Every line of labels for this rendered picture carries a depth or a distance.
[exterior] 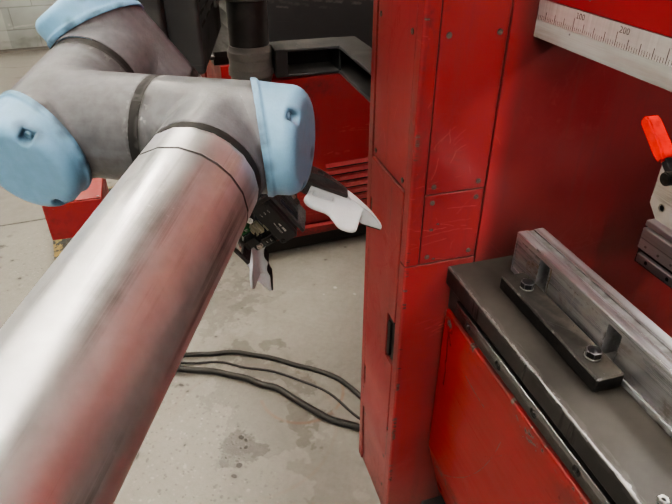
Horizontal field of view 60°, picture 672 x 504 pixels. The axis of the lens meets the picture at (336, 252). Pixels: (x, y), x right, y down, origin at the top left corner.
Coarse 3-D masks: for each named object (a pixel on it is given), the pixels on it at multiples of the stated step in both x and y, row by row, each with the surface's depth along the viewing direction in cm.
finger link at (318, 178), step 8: (312, 168) 59; (312, 176) 59; (320, 176) 59; (328, 176) 60; (312, 184) 59; (320, 184) 59; (328, 184) 60; (336, 184) 60; (304, 192) 60; (336, 192) 60; (344, 192) 60
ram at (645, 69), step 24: (552, 0) 96; (576, 0) 90; (600, 0) 86; (624, 0) 81; (648, 0) 77; (552, 24) 97; (648, 24) 78; (576, 48) 92; (600, 48) 87; (624, 72) 83; (648, 72) 79
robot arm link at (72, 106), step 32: (64, 64) 41; (96, 64) 42; (0, 96) 39; (32, 96) 38; (64, 96) 38; (96, 96) 38; (128, 96) 38; (0, 128) 36; (32, 128) 37; (64, 128) 38; (96, 128) 38; (0, 160) 38; (32, 160) 38; (64, 160) 38; (96, 160) 39; (128, 160) 39; (32, 192) 40; (64, 192) 39
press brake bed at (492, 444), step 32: (448, 320) 130; (448, 352) 132; (480, 352) 118; (448, 384) 135; (480, 384) 119; (512, 384) 106; (448, 416) 138; (480, 416) 121; (512, 416) 108; (544, 416) 98; (448, 448) 141; (480, 448) 124; (512, 448) 110; (544, 448) 99; (448, 480) 145; (480, 480) 126; (512, 480) 112; (544, 480) 101; (576, 480) 91
